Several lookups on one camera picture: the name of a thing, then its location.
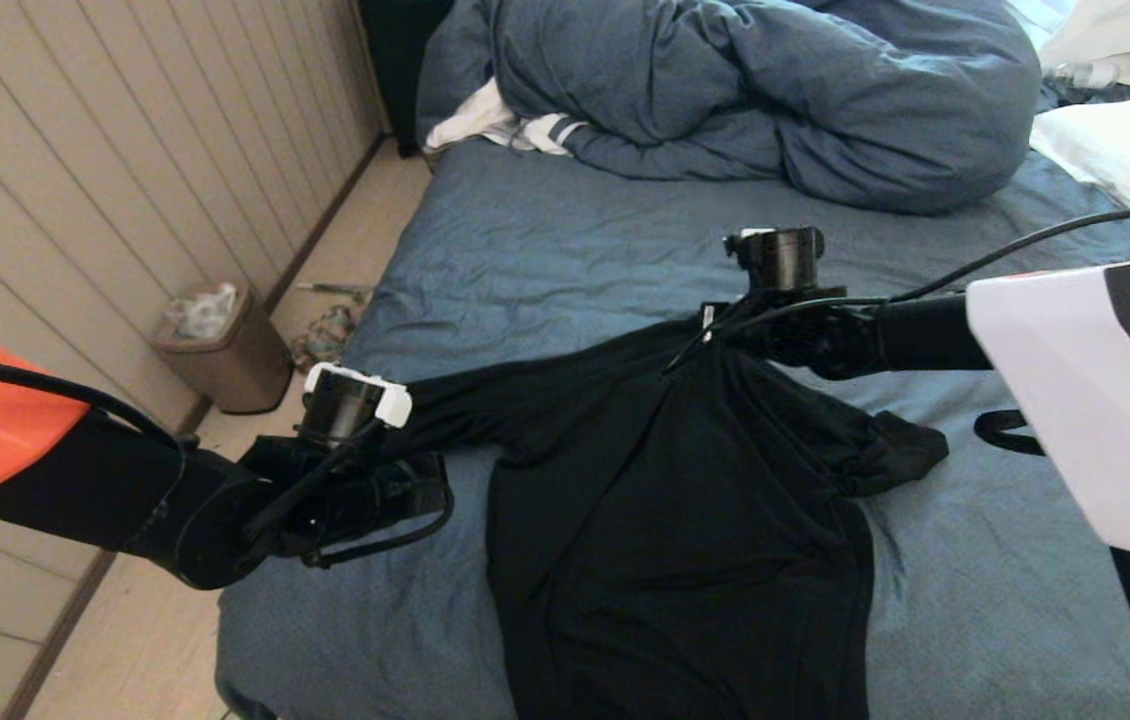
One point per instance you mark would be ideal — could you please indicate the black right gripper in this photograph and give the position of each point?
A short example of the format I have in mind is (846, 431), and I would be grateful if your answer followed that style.
(815, 335)

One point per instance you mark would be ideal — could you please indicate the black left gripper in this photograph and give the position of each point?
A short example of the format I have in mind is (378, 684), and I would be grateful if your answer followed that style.
(345, 500)

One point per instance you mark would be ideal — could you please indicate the black t-shirt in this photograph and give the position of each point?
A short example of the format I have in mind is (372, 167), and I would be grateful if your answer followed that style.
(685, 520)

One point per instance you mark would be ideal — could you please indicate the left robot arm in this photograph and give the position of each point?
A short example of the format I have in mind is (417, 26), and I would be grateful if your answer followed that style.
(75, 470)

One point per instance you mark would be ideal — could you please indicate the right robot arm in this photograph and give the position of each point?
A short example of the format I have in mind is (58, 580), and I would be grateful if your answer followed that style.
(1075, 400)

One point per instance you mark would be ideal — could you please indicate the small clutter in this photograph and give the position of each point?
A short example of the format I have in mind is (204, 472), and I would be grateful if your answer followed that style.
(323, 343)

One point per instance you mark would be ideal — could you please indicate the thin metal rod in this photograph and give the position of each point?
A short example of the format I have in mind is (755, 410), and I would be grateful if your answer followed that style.
(335, 291)

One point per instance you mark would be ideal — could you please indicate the brown trash bin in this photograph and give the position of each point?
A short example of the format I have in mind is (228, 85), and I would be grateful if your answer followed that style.
(240, 375)

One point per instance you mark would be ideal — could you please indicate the crumpled blue duvet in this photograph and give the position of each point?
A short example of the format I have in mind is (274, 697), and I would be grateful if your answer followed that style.
(775, 90)

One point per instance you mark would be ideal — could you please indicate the blue bed sheet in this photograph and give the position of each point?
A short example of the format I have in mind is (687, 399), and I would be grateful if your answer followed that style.
(545, 250)

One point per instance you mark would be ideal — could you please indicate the white plastic bin bag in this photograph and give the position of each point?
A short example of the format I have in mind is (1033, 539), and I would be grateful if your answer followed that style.
(203, 313)

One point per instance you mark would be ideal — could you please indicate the dark patterned cloth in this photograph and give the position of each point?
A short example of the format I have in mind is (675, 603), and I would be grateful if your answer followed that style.
(1090, 94)

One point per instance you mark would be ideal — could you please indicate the white striped garment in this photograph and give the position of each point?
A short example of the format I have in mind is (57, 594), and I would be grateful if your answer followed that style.
(480, 120)

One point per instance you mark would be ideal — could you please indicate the black bedside cabinet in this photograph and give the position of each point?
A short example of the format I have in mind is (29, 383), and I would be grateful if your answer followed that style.
(400, 70)

